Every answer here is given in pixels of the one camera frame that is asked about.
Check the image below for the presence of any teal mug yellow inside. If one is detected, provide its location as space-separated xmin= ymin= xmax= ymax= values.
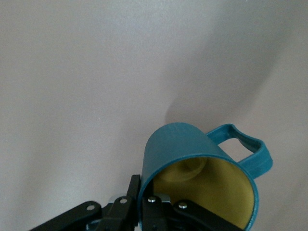
xmin=137 ymin=123 xmax=273 ymax=231

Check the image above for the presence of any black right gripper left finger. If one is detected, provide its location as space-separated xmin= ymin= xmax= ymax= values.
xmin=28 ymin=175 xmax=141 ymax=231

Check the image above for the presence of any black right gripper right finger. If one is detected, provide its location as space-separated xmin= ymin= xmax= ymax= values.
xmin=141 ymin=180 xmax=244 ymax=231

